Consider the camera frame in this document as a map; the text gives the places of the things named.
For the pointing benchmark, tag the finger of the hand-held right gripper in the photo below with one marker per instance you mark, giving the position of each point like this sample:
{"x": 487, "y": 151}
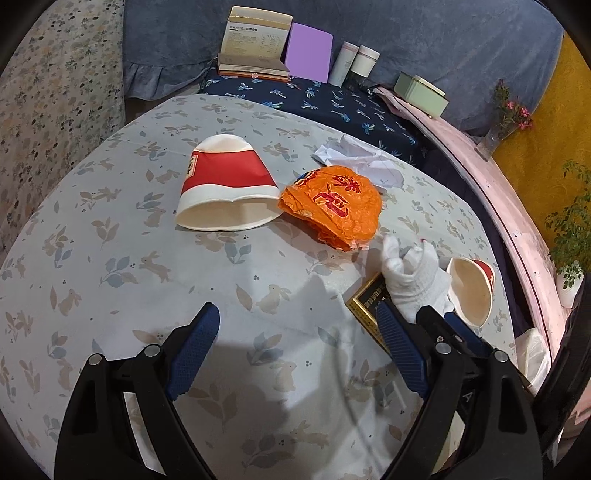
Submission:
{"x": 468, "y": 339}
{"x": 434, "y": 325}

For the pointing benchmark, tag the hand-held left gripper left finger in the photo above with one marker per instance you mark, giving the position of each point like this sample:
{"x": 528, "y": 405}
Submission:
{"x": 194, "y": 353}

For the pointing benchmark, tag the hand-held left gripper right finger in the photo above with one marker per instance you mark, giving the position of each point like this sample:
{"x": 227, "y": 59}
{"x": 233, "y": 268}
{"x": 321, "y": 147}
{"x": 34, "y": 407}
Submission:
{"x": 401, "y": 355}

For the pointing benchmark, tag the red and white paper cup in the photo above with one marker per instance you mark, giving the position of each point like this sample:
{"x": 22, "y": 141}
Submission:
{"x": 466, "y": 295}
{"x": 221, "y": 170}

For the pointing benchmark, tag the white paper towel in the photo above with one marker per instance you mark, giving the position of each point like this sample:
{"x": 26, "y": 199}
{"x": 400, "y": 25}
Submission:
{"x": 415, "y": 281}

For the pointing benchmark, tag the trash bin with white liner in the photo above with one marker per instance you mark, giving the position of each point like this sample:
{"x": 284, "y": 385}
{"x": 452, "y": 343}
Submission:
{"x": 531, "y": 355}

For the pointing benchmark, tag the gold and black box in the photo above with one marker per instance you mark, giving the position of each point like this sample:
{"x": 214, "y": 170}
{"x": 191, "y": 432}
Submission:
{"x": 364, "y": 300}

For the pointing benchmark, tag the orange plastic bag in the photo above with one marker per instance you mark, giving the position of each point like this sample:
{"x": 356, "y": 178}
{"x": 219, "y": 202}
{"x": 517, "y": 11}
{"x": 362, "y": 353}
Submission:
{"x": 332, "y": 207}

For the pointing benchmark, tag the white paper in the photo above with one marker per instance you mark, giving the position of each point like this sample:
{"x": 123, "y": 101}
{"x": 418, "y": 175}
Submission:
{"x": 364, "y": 159}

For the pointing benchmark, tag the potted fern in white pot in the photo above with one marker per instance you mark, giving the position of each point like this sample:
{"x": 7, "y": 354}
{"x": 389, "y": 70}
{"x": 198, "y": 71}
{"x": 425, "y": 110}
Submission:
{"x": 572, "y": 230}

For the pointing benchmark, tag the pink cloth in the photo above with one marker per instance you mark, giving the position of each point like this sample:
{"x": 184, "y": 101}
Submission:
{"x": 508, "y": 194}

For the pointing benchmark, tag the glass vase with pink flowers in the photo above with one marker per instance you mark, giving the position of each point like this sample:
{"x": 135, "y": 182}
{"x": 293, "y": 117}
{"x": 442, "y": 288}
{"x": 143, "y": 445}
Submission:
{"x": 494, "y": 136}

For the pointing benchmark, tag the green tin box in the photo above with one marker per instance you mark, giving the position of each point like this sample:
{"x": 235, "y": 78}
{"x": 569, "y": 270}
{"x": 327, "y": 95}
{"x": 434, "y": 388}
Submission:
{"x": 420, "y": 92}

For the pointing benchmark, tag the yellow backdrop cloth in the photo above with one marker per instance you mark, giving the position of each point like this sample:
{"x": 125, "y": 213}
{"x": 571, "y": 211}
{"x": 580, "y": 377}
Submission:
{"x": 563, "y": 115}

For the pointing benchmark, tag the navy floral cloth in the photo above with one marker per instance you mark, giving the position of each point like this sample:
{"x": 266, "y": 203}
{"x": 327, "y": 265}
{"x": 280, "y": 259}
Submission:
{"x": 323, "y": 106}

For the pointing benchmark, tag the white capped bottle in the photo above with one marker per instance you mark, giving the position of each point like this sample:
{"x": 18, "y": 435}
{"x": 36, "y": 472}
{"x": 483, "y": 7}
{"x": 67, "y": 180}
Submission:
{"x": 365, "y": 60}

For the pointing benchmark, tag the blue-grey backdrop cloth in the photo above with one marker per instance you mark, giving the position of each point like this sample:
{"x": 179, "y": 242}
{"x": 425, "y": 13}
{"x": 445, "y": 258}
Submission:
{"x": 415, "y": 37}

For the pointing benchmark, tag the beige floral cloth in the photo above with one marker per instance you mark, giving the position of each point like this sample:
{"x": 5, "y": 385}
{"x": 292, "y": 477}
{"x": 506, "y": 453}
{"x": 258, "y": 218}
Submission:
{"x": 55, "y": 92}

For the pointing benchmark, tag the purple notebook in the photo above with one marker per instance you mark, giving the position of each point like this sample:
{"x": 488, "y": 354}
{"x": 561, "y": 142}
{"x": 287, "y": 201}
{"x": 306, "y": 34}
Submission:
{"x": 308, "y": 53}

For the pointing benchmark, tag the beige open box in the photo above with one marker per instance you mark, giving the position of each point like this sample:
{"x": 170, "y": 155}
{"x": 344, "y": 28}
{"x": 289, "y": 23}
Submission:
{"x": 254, "y": 41}

